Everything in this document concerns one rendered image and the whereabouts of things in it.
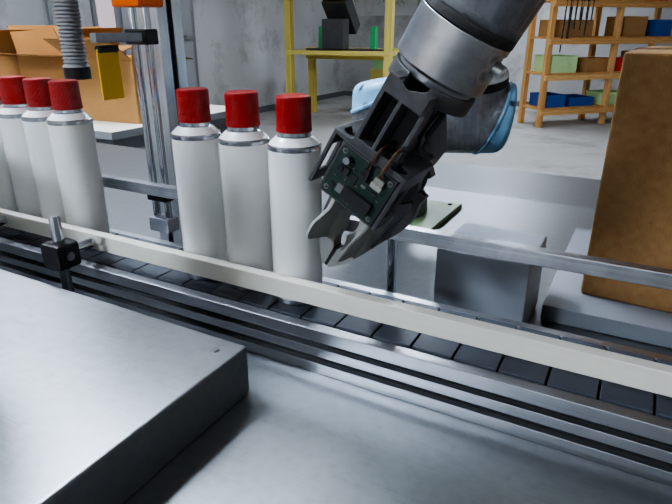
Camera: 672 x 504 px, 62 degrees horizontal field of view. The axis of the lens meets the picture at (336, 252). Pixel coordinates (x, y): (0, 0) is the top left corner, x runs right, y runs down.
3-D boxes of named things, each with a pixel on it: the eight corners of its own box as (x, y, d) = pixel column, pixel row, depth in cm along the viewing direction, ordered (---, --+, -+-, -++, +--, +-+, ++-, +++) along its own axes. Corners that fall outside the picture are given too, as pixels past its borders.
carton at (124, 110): (46, 121, 230) (27, 23, 216) (133, 106, 273) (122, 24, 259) (124, 128, 215) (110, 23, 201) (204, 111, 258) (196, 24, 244)
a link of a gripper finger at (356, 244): (302, 280, 52) (346, 205, 47) (332, 259, 57) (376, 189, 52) (327, 302, 51) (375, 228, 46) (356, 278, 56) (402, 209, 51)
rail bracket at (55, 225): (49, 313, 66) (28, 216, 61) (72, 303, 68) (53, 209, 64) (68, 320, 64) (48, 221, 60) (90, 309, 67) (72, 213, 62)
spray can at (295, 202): (264, 299, 58) (253, 96, 50) (291, 280, 62) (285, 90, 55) (306, 310, 56) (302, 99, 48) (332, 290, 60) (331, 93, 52)
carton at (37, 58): (-5, 113, 253) (-25, 25, 239) (91, 100, 296) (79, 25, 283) (61, 120, 234) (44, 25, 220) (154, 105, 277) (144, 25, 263)
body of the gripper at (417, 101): (301, 183, 46) (370, 51, 40) (349, 163, 53) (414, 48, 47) (372, 240, 45) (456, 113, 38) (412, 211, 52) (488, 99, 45)
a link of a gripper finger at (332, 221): (277, 259, 53) (318, 183, 48) (309, 240, 57) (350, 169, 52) (302, 280, 52) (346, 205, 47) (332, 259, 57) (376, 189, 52)
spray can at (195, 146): (176, 275, 64) (154, 89, 56) (206, 259, 68) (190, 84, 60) (211, 284, 61) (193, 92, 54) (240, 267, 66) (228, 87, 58)
